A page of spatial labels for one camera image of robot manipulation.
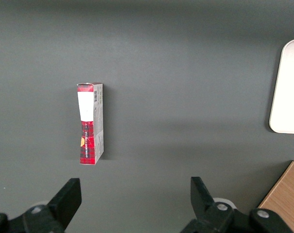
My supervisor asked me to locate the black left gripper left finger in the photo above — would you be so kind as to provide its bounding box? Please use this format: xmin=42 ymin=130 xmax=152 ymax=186
xmin=0 ymin=178 xmax=83 ymax=233

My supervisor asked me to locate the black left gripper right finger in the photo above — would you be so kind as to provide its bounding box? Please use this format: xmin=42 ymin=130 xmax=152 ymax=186
xmin=180 ymin=176 xmax=294 ymax=233

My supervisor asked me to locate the wooden drawer cabinet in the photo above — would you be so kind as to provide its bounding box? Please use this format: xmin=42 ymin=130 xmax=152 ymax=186
xmin=257 ymin=160 xmax=294 ymax=233

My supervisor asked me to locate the red plaid cardboard box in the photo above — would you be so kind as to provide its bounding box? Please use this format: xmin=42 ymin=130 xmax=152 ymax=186
xmin=76 ymin=82 xmax=105 ymax=166

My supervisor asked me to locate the cream plastic tray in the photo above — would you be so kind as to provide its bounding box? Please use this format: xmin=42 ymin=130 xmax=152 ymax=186
xmin=268 ymin=38 xmax=294 ymax=135

